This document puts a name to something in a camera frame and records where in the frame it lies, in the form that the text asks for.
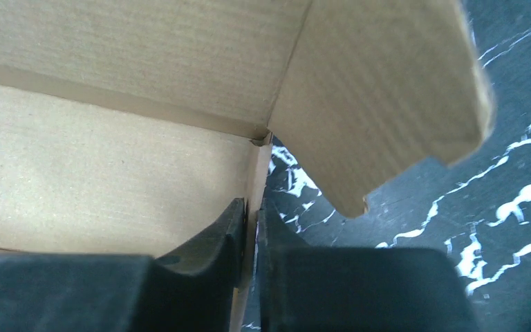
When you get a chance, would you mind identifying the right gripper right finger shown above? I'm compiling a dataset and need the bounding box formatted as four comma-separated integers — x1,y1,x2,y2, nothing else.
256,199,310,331

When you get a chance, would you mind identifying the brown cardboard box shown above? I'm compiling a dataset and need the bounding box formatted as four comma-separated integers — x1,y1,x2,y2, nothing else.
0,1,496,331

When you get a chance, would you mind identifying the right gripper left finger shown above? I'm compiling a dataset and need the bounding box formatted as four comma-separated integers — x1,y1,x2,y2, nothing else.
156,198,246,331

